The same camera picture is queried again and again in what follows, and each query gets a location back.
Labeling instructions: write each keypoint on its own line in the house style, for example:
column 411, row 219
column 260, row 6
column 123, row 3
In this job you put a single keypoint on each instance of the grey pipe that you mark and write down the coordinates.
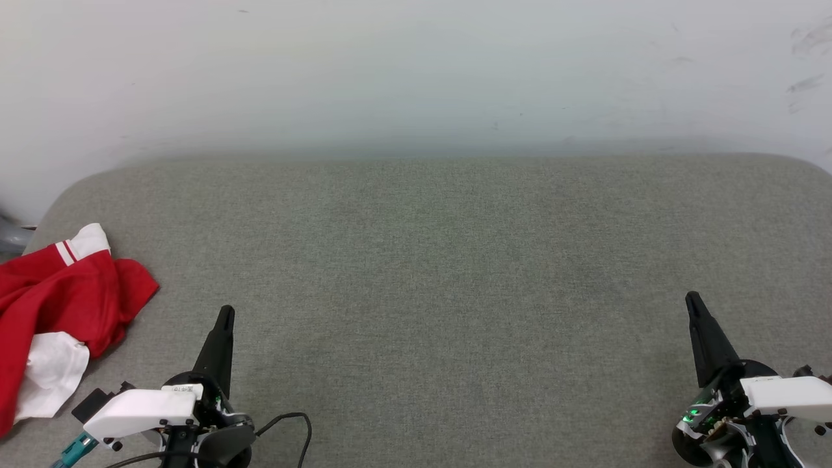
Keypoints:
column 10, row 237

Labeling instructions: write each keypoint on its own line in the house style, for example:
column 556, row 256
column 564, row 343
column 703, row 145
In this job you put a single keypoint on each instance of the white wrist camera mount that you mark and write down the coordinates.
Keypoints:
column 140, row 409
column 790, row 395

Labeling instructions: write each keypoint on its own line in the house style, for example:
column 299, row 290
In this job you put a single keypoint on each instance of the teal left camera connector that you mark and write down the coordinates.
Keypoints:
column 75, row 450

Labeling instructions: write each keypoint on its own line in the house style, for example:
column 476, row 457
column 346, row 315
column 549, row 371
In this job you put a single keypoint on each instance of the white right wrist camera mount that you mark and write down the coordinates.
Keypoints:
column 790, row 395

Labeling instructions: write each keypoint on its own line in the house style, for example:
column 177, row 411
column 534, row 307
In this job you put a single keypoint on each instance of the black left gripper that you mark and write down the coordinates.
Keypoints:
column 218, row 435

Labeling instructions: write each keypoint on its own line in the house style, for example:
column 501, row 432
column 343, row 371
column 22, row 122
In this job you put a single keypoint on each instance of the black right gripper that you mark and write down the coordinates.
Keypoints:
column 721, row 416

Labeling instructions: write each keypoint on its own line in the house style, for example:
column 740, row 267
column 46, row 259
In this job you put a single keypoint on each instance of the red white basketball jersey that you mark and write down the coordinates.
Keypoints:
column 65, row 292

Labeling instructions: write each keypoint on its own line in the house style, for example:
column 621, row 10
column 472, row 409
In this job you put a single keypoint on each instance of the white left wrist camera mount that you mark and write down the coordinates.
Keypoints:
column 140, row 409

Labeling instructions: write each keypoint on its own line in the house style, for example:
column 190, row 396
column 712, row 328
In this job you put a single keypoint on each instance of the grey fabric sofa seat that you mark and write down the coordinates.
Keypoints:
column 455, row 292

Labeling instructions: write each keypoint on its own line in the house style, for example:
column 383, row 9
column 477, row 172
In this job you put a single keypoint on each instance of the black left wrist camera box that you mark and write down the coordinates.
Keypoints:
column 94, row 403

